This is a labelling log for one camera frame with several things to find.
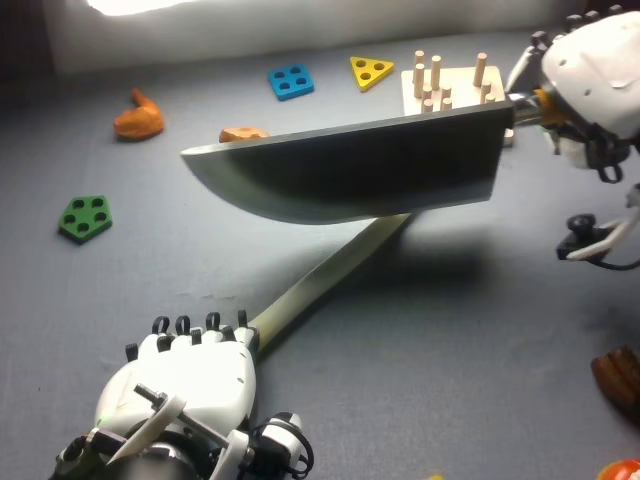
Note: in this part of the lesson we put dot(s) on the wooden peg board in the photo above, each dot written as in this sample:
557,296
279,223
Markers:
462,87

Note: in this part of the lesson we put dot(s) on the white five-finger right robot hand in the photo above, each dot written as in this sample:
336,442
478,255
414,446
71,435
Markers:
595,75

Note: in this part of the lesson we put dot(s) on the grey table cloth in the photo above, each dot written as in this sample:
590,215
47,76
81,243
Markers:
450,350

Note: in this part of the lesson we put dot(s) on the long leek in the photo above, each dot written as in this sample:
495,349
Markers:
325,280

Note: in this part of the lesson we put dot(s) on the brown ridged toy food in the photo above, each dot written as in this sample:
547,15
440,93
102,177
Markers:
620,385

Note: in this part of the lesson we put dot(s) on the steel cleaver knife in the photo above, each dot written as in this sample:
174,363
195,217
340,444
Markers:
360,165

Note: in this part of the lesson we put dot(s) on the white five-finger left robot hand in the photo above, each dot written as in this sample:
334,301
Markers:
190,370

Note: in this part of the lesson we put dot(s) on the orange crescent toy food piece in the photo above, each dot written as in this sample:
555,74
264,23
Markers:
235,136

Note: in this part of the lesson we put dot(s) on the orange toy chicken leg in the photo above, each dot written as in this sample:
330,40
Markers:
140,122

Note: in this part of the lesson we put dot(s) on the green pentagon block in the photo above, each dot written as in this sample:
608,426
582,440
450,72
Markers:
85,235

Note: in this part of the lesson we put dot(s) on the blue square block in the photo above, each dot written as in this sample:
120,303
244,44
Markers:
291,82

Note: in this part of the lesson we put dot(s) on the yellow rectangular two-hole block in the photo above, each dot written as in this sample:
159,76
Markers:
433,477

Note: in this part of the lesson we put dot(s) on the yellow triangle three-hole block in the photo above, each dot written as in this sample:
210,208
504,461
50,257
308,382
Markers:
370,70

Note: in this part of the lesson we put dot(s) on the orange toy with cream rim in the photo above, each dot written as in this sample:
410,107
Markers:
622,472

